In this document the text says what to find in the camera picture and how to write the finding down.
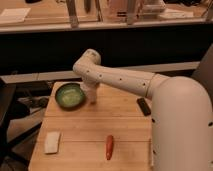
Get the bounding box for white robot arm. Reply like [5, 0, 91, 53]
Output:
[73, 49, 213, 171]

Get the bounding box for green ceramic bowl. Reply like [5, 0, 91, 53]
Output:
[55, 83, 86, 109]

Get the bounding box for black rectangular remote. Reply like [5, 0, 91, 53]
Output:
[137, 98, 151, 116]

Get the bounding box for white sponge block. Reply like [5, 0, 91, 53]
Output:
[44, 132, 61, 154]

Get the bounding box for clear plastic bottle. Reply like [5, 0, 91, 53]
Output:
[149, 139, 153, 167]

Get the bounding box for white paper sheet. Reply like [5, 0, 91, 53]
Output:
[0, 8, 30, 24]

